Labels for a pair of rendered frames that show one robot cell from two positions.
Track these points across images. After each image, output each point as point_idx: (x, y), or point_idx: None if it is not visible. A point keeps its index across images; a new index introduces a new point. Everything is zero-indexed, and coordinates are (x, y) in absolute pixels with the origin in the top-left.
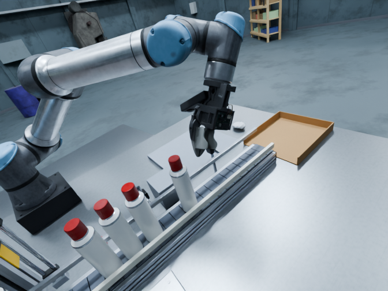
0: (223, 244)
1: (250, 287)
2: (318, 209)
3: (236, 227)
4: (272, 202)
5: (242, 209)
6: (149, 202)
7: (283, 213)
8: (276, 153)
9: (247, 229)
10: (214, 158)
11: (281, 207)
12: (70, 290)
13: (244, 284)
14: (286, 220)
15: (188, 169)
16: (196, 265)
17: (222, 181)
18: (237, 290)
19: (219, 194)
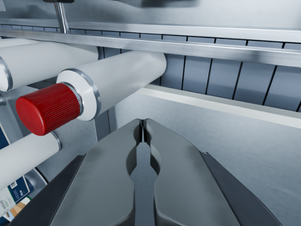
0: (161, 120)
1: (148, 157)
2: (285, 212)
3: (191, 124)
4: (268, 159)
5: (226, 120)
6: (61, 30)
7: (252, 174)
8: None
9: (197, 138)
10: (279, 63)
11: (264, 171)
12: (10, 26)
13: (147, 152)
14: (240, 177)
15: None
16: (126, 105)
17: (255, 73)
18: (139, 147)
19: (210, 92)
